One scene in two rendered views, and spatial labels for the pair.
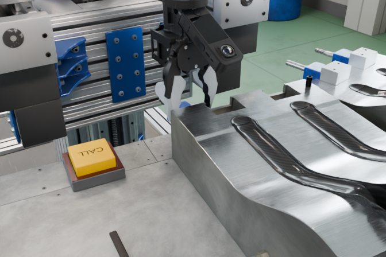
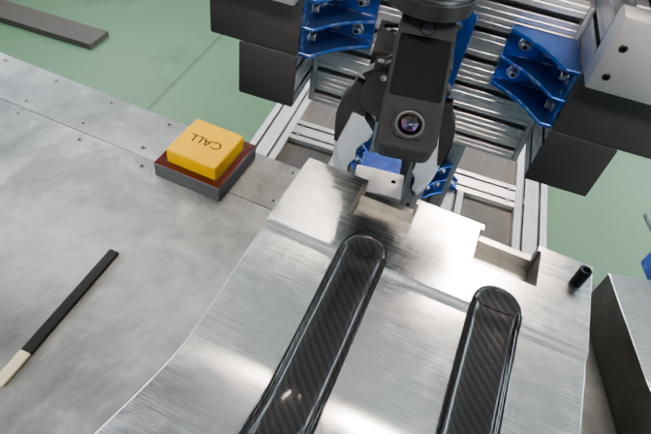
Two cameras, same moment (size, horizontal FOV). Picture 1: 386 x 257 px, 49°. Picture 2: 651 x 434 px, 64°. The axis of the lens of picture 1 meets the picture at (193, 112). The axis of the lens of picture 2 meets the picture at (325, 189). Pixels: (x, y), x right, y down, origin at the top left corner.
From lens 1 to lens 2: 0.38 m
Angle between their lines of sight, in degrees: 36
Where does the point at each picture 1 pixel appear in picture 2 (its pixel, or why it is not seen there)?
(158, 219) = (170, 281)
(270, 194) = (185, 391)
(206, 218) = not seen: hidden behind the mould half
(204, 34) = (399, 74)
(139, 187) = (213, 226)
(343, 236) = not seen: outside the picture
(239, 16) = (638, 83)
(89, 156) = (196, 145)
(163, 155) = not seen: hidden behind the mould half
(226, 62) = (386, 141)
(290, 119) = (440, 310)
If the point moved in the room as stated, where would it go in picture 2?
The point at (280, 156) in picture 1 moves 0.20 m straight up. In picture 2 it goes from (329, 352) to (392, 128)
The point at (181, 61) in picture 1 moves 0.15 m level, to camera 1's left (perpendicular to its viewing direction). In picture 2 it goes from (367, 96) to (263, 19)
